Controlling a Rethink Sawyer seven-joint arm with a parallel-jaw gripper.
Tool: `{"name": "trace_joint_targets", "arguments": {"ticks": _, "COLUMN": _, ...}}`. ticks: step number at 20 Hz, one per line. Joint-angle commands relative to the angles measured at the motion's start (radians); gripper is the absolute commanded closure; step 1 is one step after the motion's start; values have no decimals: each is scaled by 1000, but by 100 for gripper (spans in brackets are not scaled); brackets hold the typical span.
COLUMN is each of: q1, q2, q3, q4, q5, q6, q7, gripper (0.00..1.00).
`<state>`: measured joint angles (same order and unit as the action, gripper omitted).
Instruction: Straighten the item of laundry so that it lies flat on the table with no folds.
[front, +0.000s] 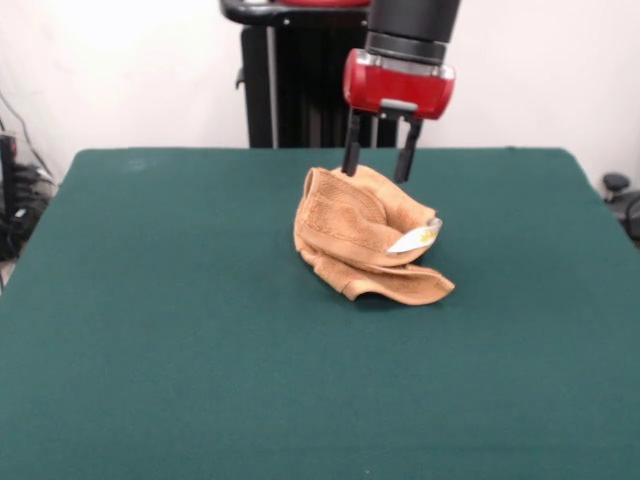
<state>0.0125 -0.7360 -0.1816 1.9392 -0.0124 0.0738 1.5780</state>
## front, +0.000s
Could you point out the tan terry towel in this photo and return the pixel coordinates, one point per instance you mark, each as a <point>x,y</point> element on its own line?
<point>340,225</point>

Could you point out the dark green table cloth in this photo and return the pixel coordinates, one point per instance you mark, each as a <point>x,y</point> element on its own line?
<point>200,350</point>

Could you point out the black electronics box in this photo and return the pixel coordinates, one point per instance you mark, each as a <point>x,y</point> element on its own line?
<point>7,170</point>

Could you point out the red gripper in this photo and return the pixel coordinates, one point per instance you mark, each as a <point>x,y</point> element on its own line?
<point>395,85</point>

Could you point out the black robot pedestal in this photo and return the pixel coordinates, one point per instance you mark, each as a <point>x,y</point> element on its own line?
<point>310,75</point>

